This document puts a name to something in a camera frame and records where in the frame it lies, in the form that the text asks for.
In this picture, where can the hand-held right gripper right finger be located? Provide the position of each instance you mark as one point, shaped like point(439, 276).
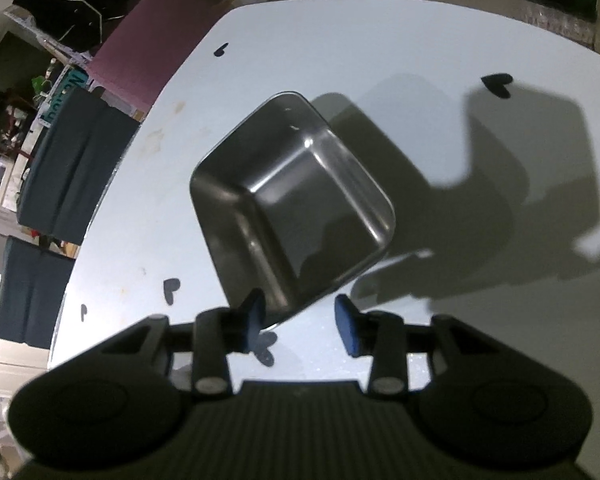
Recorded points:
point(347, 327)

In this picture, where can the square steel container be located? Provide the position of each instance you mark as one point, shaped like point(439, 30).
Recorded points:
point(300, 200)

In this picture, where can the teal plate sign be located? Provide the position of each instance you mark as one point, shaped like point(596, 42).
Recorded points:
point(65, 97)

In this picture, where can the navy dining chair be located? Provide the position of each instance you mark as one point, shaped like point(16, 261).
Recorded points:
point(75, 170)
point(30, 295)

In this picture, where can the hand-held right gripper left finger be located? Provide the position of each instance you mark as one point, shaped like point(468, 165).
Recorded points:
point(252, 322)

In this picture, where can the white lower kitchen cabinets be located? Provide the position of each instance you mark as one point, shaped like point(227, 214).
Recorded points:
point(10, 375)

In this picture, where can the black vest with white trim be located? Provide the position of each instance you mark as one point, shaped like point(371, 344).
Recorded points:
point(70, 15)

